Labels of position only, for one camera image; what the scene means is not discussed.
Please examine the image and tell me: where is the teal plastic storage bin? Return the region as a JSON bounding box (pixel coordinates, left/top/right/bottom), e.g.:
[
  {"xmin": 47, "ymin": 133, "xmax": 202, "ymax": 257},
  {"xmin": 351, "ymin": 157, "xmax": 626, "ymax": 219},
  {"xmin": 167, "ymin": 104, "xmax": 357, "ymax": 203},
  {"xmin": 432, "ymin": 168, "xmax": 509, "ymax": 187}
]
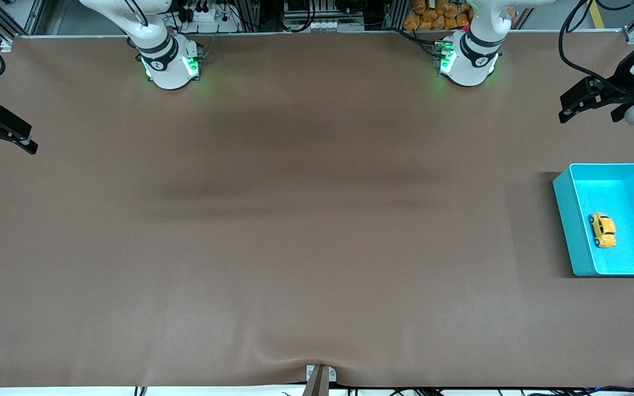
[{"xmin": 551, "ymin": 163, "xmax": 634, "ymax": 277}]

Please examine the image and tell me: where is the orange bagged items pile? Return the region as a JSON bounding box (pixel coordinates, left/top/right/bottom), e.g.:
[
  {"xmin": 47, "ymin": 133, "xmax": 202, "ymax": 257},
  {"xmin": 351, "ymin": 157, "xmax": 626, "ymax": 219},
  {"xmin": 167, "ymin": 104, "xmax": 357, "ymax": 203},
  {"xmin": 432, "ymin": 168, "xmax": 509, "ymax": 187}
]
[{"xmin": 403, "ymin": 0, "xmax": 517, "ymax": 31}]

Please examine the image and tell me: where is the white power strip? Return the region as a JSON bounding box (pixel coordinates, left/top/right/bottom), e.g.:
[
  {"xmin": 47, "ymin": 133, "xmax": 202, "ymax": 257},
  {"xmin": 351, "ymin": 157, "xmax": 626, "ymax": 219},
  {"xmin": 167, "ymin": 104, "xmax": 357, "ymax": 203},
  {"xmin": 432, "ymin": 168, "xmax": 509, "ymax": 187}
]
[{"xmin": 179, "ymin": 0, "xmax": 242, "ymax": 34}]

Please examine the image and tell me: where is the grey electrical control box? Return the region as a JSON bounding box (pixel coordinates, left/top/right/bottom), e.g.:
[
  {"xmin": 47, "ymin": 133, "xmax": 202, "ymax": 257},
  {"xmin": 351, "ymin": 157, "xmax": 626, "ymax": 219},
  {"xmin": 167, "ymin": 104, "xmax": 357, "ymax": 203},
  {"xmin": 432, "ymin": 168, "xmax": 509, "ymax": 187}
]
[{"xmin": 283, "ymin": 0, "xmax": 365, "ymax": 34}]

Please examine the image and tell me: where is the yellow beetle toy car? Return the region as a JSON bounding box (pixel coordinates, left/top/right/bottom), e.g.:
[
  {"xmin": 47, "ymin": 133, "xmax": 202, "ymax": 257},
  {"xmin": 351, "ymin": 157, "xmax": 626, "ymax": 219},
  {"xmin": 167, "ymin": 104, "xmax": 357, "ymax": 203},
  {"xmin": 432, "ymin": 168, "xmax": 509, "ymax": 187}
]
[{"xmin": 588, "ymin": 212, "xmax": 618, "ymax": 250}]

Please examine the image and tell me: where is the brown camera support bar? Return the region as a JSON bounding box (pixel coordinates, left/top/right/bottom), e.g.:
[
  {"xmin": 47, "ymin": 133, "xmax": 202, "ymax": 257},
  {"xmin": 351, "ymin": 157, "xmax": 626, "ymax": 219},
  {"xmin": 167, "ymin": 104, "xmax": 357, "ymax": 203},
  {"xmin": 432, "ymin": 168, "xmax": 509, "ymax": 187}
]
[{"xmin": 301, "ymin": 366, "xmax": 331, "ymax": 396}]

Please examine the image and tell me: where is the silver table edge bracket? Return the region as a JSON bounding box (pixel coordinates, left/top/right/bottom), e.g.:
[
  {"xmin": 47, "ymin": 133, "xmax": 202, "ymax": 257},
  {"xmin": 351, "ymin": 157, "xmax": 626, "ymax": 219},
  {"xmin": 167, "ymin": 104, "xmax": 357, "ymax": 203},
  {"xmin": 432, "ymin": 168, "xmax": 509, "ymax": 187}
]
[{"xmin": 305, "ymin": 364, "xmax": 338, "ymax": 384}]

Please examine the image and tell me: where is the brown table mat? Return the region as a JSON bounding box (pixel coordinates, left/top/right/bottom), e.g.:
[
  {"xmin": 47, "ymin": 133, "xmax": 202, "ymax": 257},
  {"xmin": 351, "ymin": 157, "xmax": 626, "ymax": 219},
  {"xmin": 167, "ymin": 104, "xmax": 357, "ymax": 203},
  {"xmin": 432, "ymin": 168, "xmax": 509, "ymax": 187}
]
[{"xmin": 0, "ymin": 32, "xmax": 634, "ymax": 388}]

